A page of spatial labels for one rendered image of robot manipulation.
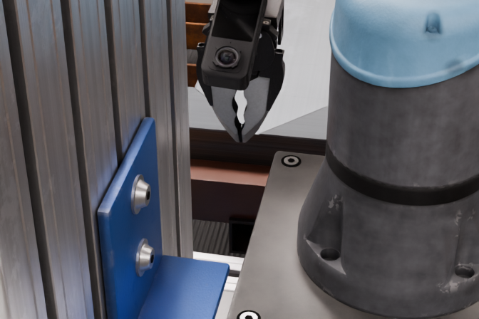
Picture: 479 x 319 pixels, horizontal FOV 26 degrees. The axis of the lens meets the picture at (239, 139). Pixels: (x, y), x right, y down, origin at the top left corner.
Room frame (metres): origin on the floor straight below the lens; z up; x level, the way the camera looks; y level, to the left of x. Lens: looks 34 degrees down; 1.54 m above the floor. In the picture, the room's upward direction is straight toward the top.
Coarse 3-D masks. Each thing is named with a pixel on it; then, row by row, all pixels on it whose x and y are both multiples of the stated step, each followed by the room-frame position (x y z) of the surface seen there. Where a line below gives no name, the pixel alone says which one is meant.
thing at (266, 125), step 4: (240, 120) 1.03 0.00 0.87; (264, 124) 1.02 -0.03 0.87; (268, 124) 1.02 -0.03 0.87; (272, 124) 1.02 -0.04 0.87; (276, 124) 1.02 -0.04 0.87; (280, 124) 1.02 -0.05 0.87; (260, 128) 1.01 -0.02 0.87; (264, 128) 1.01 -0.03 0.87; (268, 128) 1.01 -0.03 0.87; (272, 128) 1.01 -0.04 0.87; (256, 132) 1.01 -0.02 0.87; (260, 132) 1.01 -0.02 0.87
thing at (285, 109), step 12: (240, 96) 1.09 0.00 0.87; (288, 96) 1.09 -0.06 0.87; (240, 108) 1.06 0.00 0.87; (276, 108) 1.06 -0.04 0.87; (288, 108) 1.06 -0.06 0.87; (300, 108) 1.06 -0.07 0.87; (312, 108) 1.06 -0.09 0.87; (264, 120) 1.03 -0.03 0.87; (276, 120) 1.03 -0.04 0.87; (288, 120) 1.03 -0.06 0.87
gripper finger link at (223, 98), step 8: (216, 88) 0.92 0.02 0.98; (224, 88) 0.92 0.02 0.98; (216, 96) 0.92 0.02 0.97; (224, 96) 0.92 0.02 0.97; (232, 96) 0.91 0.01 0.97; (216, 104) 0.92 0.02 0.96; (224, 104) 0.92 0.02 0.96; (232, 104) 0.92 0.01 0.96; (216, 112) 0.92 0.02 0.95; (224, 112) 0.92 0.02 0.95; (232, 112) 0.91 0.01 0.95; (224, 120) 0.92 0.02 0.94; (232, 120) 0.91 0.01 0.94; (232, 128) 0.91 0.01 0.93; (240, 128) 0.92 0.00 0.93; (232, 136) 0.92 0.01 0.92; (240, 136) 0.92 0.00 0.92
